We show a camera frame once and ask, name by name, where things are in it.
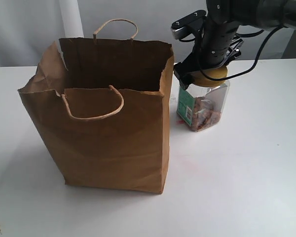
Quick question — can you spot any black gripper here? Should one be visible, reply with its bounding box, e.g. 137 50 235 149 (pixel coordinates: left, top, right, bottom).
174 15 243 90

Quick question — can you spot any clear jar yellow lid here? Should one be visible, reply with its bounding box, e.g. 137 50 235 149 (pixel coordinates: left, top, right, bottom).
177 72 230 132

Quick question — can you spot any brown paper bag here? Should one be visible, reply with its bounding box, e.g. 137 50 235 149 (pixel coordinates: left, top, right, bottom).
17 19 175 195

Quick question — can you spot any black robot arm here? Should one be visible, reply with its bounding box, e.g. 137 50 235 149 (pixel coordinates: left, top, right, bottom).
171 0 296 90

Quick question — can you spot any thin black camera cable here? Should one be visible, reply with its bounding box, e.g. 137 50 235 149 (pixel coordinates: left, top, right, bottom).
181 26 287 81

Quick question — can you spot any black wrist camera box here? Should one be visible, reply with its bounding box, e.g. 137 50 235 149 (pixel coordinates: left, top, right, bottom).
171 10 207 40

